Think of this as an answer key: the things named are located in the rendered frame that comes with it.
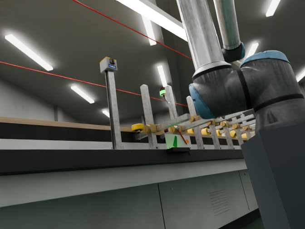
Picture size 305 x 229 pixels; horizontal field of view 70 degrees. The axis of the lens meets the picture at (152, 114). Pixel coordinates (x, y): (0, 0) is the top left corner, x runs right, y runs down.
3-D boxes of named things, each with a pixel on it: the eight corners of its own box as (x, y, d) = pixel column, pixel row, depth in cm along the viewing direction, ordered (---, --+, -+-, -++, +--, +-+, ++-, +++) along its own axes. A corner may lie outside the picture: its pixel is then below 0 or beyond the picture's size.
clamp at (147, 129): (165, 132, 134) (164, 125, 135) (149, 131, 124) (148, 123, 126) (158, 135, 138) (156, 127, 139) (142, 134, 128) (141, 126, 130)
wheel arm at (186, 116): (191, 120, 117) (189, 113, 118) (188, 120, 114) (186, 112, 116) (139, 141, 145) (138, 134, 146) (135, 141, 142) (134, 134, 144)
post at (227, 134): (236, 156, 194) (222, 107, 209) (234, 156, 192) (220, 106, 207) (232, 156, 196) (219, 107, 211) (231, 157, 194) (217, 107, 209)
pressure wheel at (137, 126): (145, 141, 146) (143, 125, 150) (145, 139, 139) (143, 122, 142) (133, 143, 146) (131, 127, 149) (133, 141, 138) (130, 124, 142)
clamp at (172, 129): (188, 132, 152) (186, 126, 154) (175, 131, 143) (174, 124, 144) (181, 135, 156) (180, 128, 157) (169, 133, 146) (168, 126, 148)
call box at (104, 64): (117, 71, 122) (116, 59, 124) (107, 68, 117) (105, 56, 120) (110, 77, 127) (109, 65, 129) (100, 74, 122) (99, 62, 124)
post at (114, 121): (124, 149, 108) (114, 71, 122) (115, 149, 105) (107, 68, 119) (118, 151, 111) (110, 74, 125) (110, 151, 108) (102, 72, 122)
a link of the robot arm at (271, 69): (309, 89, 63) (288, 39, 69) (248, 105, 69) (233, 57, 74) (297, 103, 77) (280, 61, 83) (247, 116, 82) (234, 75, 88)
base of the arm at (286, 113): (304, 132, 77) (294, 107, 80) (338, 118, 59) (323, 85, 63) (250, 142, 80) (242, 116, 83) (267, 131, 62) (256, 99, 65)
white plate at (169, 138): (192, 149, 149) (189, 135, 152) (168, 149, 131) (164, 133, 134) (192, 149, 149) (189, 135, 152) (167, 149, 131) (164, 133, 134)
